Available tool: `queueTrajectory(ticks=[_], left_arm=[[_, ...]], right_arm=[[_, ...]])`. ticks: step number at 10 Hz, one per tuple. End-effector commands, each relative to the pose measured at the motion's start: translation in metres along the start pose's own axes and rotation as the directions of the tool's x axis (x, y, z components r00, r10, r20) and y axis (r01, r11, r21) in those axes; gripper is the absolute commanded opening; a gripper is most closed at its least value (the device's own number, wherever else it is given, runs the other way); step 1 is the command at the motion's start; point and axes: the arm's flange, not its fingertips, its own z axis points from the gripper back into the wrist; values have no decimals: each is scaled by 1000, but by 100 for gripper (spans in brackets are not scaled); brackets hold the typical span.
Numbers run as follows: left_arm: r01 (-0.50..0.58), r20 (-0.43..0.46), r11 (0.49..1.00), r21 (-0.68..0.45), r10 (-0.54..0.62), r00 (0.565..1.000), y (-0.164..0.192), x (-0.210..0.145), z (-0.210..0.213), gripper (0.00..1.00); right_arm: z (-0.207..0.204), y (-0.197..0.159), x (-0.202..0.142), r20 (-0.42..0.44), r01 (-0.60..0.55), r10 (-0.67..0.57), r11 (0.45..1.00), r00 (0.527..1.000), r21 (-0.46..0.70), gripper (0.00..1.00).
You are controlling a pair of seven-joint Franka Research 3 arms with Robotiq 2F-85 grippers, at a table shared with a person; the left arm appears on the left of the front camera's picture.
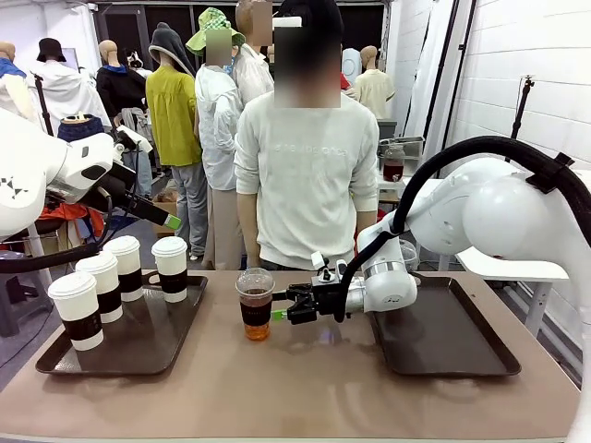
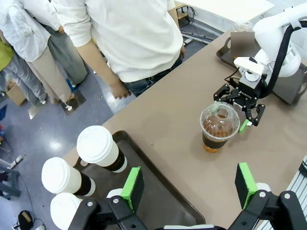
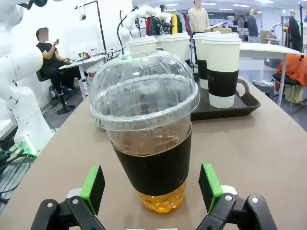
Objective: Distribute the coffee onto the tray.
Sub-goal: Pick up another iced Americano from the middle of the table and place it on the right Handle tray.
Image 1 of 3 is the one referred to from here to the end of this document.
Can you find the white desk leg frame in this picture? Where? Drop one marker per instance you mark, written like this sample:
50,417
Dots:
46,277

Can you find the person in white shirt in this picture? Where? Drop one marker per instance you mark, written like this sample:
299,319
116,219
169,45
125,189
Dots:
254,74

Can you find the mannequin black hat white coat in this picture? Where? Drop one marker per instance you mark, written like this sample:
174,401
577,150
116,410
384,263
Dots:
64,92

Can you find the mannequin in beige shirt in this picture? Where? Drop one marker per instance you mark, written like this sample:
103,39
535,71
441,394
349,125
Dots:
374,92

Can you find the black cap white brim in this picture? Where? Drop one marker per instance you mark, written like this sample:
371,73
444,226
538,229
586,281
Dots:
314,11

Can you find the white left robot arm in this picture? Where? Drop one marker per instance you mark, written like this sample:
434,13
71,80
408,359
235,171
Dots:
32,175

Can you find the grey plastic stool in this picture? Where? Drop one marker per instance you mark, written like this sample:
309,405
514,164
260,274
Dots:
18,295

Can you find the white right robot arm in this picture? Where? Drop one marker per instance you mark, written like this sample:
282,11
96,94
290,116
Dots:
498,212

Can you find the person green hat white jacket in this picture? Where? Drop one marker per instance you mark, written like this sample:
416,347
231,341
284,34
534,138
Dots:
217,120

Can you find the person's right forearm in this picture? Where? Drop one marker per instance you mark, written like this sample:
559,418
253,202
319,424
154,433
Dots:
247,221

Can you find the white side table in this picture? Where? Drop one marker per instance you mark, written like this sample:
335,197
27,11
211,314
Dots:
508,267

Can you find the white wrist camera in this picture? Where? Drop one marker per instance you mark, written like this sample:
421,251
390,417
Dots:
329,267
135,138

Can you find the black tripod white head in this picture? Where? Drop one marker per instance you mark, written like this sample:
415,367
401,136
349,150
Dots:
526,87

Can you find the mannequin in black sweater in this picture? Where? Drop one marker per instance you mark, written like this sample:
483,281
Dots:
115,87

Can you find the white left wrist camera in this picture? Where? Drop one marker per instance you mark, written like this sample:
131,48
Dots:
135,138

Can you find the mannequin with blue scarf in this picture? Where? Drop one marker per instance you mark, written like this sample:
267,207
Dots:
9,87

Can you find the mannequin yellow top grey hood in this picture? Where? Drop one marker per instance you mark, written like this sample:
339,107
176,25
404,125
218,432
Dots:
173,115

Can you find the black light stand pole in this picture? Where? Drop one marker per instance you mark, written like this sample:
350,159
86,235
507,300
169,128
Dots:
445,83

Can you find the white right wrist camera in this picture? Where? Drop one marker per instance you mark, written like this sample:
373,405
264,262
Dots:
329,267

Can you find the glass jar dark liquid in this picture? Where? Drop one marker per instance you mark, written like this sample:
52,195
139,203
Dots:
394,166

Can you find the person's left forearm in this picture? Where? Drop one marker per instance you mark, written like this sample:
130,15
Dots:
364,220

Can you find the hanging blue jeans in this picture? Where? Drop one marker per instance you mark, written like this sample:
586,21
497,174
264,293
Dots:
143,171

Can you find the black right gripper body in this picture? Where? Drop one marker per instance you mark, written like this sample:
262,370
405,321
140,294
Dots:
328,300

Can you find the orange cloth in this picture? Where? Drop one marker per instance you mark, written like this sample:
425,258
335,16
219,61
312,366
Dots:
69,214

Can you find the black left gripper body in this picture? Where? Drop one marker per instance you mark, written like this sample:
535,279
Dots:
117,189

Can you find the person's right hand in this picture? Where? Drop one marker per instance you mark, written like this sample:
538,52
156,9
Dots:
253,259

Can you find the dark brown plastic tray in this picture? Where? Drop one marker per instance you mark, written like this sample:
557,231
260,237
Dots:
148,332
438,332

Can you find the person in white sweater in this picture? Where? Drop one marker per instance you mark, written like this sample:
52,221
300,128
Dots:
309,184

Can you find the brown cardboard box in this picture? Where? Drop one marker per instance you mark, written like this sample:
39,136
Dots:
161,203

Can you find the red shopping bag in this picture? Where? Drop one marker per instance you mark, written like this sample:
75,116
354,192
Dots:
382,215

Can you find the black tripod stand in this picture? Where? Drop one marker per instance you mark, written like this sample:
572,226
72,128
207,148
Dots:
44,106

